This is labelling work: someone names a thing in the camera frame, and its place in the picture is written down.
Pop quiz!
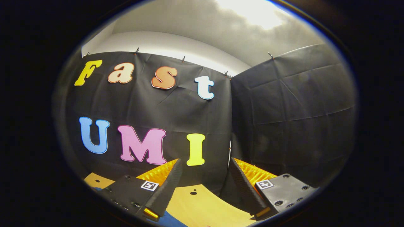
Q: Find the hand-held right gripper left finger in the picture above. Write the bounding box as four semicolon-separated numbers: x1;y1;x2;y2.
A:
99;158;183;221

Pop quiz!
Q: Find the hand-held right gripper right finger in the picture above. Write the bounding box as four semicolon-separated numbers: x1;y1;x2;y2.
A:
228;157;318;221

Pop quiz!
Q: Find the blue corduroy shirt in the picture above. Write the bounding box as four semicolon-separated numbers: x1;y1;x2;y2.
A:
93;187;189;227

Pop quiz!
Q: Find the black backdrop cloth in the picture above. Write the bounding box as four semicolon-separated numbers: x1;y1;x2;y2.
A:
54;44;359;212

